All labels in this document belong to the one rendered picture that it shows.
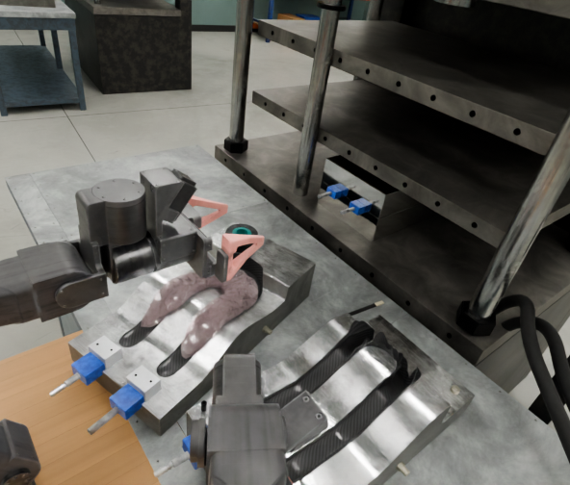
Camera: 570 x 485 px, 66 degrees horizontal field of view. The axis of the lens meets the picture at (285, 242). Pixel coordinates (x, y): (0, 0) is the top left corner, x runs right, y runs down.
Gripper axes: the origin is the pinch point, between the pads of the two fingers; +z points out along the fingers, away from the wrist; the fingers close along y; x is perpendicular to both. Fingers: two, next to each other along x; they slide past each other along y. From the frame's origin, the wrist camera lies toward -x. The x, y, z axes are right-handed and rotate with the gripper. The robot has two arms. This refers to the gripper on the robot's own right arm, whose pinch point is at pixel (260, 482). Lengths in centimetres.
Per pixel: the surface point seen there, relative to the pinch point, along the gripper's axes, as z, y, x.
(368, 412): 12.2, 0.2, -21.0
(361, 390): 11.8, 3.7, -22.5
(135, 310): 12.3, 45.7, 4.0
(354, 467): 10.6, -5.1, -13.1
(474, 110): -1, 34, -84
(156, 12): 120, 419, -138
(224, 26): 292, 672, -326
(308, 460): 9.4, -0.1, -7.7
